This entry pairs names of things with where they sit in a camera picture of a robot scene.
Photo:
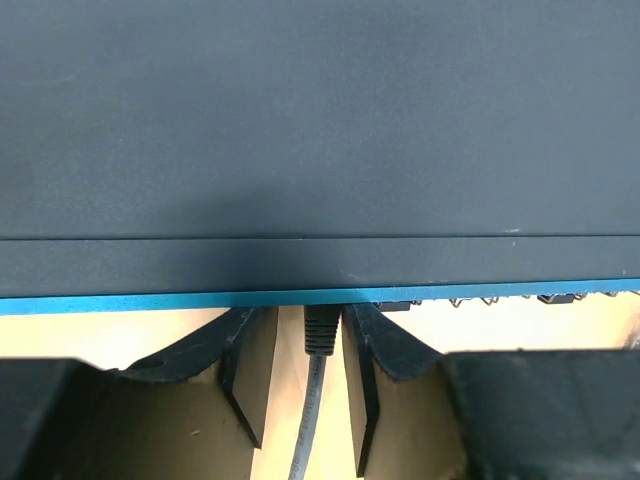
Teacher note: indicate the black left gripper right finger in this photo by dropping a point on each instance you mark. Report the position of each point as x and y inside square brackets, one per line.
[417, 413]

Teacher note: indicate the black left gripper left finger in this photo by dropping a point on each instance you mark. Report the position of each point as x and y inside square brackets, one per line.
[195, 409]

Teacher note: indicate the teal network switch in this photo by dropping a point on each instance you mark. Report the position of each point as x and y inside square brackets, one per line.
[196, 154]

